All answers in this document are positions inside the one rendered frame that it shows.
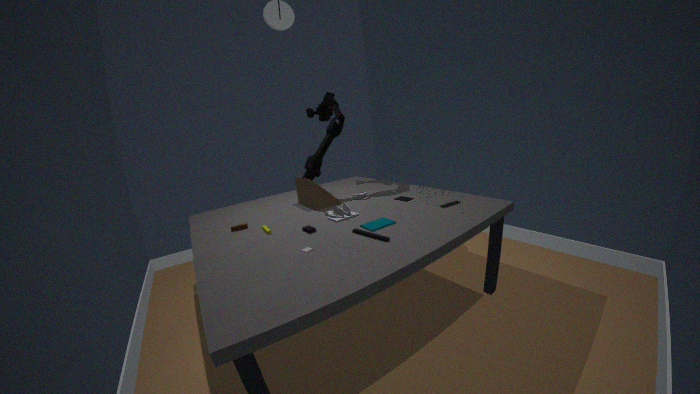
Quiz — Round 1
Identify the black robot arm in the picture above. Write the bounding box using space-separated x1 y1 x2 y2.
302 92 345 180

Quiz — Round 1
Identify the teal flat rectangular plate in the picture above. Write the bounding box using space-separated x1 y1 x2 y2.
360 217 396 232

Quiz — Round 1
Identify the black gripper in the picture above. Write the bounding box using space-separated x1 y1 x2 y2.
306 104 333 117

